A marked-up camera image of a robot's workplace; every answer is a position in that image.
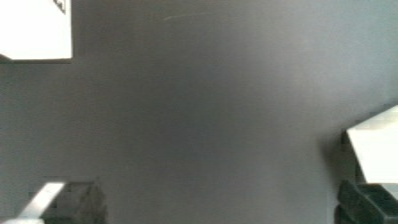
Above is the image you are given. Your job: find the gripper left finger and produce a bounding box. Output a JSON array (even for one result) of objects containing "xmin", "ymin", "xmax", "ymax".
[{"xmin": 10, "ymin": 181, "xmax": 108, "ymax": 224}]

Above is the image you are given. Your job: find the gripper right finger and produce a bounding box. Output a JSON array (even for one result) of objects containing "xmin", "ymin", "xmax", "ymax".
[{"xmin": 337, "ymin": 181, "xmax": 398, "ymax": 224}]

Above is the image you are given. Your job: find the white table leg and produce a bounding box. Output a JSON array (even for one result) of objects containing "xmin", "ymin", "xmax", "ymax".
[
  {"xmin": 346, "ymin": 105, "xmax": 398, "ymax": 183},
  {"xmin": 0, "ymin": 0, "xmax": 72, "ymax": 60}
]

